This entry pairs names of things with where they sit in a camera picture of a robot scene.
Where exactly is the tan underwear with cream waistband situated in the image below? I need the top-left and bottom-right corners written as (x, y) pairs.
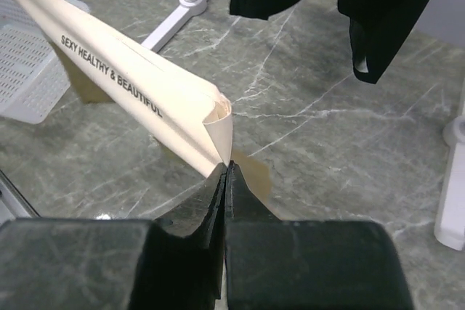
top-left (13, 0), bottom-right (272, 201)

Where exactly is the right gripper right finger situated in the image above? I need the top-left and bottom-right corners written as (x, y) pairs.
top-left (225, 163), bottom-right (414, 309)

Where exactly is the white plastic laundry basket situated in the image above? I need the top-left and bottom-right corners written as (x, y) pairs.
top-left (1, 0), bottom-right (70, 124)

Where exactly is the aluminium mounting rail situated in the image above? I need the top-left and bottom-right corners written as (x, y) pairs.
top-left (0, 171), bottom-right (40, 224)

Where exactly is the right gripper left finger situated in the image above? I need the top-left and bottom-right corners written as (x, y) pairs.
top-left (1, 165), bottom-right (227, 309)

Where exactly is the black hanging garment right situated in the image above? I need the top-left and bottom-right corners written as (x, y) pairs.
top-left (337, 0), bottom-right (429, 84)

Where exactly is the metal clothes rack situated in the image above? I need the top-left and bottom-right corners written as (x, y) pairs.
top-left (142, 0), bottom-right (464, 250)

